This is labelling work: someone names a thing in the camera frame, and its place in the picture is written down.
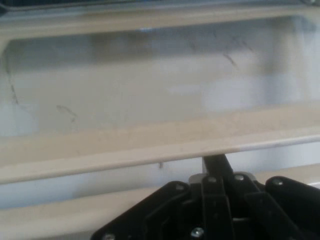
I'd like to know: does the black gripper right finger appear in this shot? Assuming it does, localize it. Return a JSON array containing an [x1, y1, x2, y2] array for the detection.
[[217, 154, 320, 240]]

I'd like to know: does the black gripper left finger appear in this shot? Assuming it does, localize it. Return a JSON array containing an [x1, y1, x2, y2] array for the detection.
[[91, 154, 236, 240]]

